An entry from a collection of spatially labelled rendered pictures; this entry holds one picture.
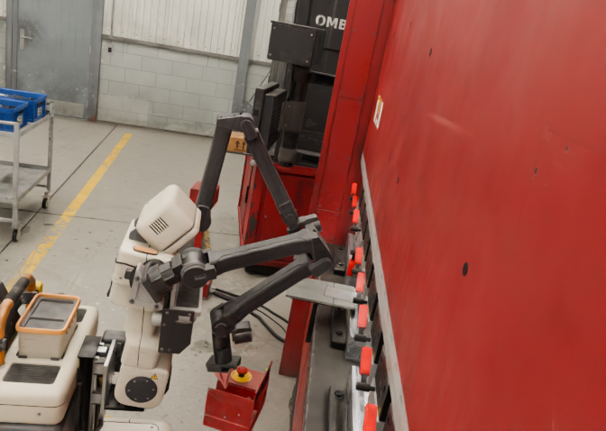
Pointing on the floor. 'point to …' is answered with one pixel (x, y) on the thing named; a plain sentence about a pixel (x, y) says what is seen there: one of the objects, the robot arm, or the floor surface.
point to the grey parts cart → (22, 183)
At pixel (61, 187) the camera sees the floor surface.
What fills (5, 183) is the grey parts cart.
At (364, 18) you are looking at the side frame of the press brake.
